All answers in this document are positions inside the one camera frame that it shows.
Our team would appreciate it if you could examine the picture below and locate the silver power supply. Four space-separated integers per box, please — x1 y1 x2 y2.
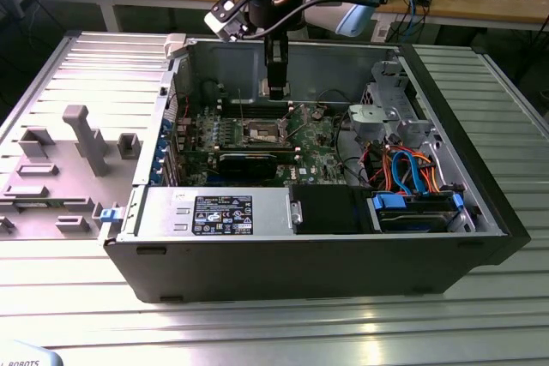
139 187 297 242

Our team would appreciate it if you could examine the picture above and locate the black camera cable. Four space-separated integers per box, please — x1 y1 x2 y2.
238 0 381 39

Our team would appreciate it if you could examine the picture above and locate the blue network cable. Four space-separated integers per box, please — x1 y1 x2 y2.
407 0 424 39

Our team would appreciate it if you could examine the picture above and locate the CPU socket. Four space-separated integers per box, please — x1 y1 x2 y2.
239 115 295 147

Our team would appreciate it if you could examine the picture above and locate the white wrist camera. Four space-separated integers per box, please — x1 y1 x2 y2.
203 0 249 44

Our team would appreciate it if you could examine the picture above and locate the orange wire bundle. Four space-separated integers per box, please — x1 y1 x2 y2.
363 145 395 191
418 152 449 194

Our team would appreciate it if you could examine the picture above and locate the grey round metal bracket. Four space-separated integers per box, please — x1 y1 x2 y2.
347 103 398 144

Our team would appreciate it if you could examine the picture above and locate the blue data wire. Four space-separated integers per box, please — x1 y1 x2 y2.
390 149 430 198

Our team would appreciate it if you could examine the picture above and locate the hard disk in blue carrier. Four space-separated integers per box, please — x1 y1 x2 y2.
371 192 467 234

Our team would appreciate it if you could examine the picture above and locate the black graphics card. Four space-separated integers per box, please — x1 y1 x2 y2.
216 150 280 181

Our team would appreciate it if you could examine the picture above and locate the green motherboard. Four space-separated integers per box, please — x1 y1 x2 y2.
173 102 347 189

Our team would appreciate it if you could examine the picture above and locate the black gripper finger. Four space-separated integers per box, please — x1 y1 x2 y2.
263 36 292 101

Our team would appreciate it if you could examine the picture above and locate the blue plastic clip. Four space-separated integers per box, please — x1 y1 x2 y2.
99 207 125 225

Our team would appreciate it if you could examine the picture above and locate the black PC case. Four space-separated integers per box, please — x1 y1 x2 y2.
102 30 532 305

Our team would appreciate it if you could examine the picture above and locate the silver CPU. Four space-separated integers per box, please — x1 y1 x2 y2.
258 77 293 102

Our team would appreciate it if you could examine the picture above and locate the silver metal drive cage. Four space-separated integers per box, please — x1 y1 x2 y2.
369 59 434 147

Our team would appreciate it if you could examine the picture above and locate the grey parts rack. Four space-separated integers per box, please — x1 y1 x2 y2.
0 104 145 241

